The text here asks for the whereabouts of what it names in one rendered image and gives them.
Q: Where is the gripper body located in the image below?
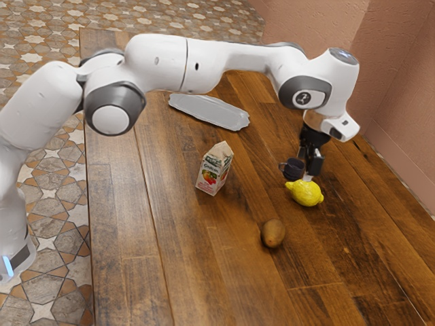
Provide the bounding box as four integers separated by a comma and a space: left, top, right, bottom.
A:
298, 122, 332, 152

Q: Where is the grey scalloped plate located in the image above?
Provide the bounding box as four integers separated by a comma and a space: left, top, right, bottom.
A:
168, 92, 250, 132

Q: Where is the dark navy mug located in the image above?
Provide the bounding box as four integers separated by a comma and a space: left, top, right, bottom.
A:
278, 157, 305, 181

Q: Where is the yellow lemon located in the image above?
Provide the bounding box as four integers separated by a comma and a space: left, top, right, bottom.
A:
284, 179, 325, 208

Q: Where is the brown kiwi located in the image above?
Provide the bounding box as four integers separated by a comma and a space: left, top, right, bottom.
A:
260, 218, 286, 249

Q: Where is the white juice carton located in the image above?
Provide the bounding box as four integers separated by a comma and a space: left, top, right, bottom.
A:
195, 141, 235, 198

